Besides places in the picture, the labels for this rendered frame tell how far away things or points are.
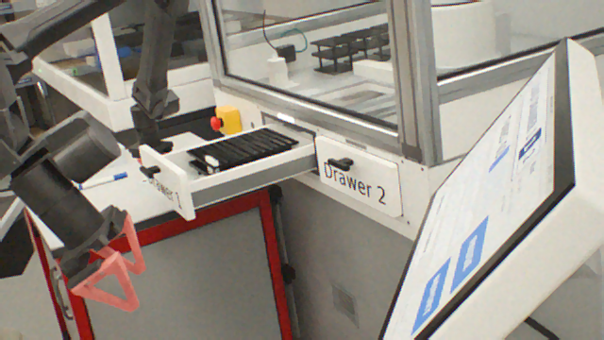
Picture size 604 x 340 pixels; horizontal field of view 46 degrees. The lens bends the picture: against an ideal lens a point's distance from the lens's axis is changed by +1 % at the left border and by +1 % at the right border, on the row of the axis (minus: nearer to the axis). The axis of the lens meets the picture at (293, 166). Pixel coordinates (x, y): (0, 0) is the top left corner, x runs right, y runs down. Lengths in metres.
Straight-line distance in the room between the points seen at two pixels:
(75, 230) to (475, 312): 0.48
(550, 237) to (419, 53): 0.72
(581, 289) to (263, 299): 1.33
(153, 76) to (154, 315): 0.63
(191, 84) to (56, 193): 1.67
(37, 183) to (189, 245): 1.04
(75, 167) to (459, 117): 0.74
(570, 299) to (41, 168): 0.60
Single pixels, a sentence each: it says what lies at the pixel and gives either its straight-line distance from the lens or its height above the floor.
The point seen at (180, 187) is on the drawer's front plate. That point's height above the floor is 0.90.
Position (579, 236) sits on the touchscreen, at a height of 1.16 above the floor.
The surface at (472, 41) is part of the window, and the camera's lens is 1.35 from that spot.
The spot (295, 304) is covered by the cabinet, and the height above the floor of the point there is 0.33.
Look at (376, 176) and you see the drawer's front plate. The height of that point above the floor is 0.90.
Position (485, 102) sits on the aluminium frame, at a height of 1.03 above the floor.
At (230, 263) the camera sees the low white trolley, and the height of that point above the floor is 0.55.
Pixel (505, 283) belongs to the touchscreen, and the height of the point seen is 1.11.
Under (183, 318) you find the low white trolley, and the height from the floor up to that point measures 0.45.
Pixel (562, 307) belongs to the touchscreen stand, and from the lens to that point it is 0.82.
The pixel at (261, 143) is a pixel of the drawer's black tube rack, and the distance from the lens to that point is 1.73.
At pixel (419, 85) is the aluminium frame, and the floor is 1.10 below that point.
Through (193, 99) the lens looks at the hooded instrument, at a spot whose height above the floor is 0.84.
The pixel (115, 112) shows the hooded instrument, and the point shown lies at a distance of 2.45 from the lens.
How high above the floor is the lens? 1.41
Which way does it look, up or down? 20 degrees down
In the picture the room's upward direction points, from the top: 9 degrees counter-clockwise
